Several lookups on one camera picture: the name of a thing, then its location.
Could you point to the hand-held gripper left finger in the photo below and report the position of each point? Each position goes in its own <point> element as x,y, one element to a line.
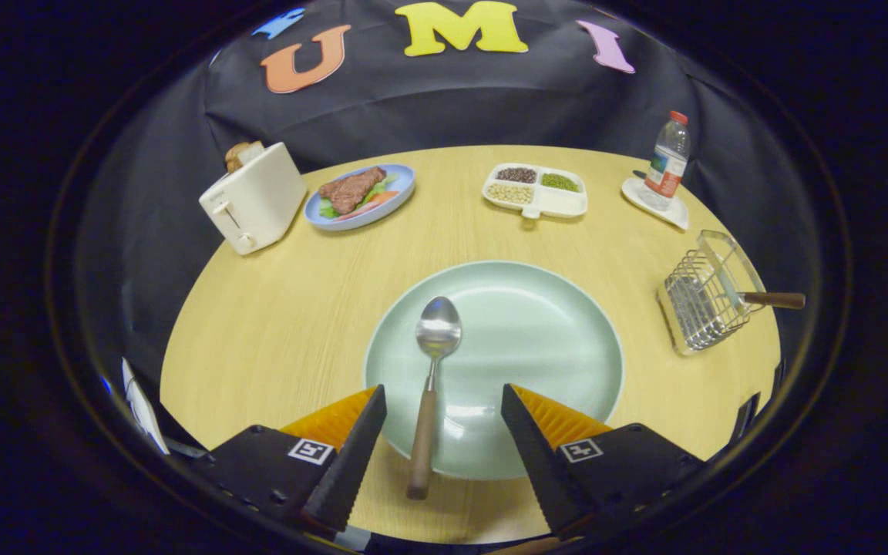
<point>351,462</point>

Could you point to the white coaster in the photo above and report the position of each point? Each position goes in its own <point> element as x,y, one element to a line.
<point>671,216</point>

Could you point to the brown steak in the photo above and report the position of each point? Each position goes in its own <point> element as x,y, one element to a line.
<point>351,191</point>

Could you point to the vegetable garnish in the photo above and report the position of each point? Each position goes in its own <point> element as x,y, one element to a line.
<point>373,202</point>

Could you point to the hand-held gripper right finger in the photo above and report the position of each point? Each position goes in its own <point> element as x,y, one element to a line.
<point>540,462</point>

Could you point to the toasted bread slice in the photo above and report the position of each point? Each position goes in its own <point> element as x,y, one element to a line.
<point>240,154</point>

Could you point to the dark beans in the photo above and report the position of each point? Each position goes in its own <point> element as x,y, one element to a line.
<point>516,175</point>

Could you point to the white divided dish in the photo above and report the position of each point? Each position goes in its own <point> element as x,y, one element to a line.
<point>563,202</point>

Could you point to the clear water bottle red cap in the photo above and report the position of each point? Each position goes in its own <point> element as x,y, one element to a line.
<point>667,166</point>

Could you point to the pale green plate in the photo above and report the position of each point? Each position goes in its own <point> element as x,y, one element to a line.
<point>529,324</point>

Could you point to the yellow soybeans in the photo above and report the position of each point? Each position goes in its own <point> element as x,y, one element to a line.
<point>509,193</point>

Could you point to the blue plate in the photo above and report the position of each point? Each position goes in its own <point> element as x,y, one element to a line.
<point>405,189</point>

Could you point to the black backdrop cloth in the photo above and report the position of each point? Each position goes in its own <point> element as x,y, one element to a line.
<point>452,108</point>

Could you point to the green beans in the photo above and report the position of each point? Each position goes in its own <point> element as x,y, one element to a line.
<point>560,182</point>

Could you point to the white toaster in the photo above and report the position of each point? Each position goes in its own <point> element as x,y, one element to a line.
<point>259,200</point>

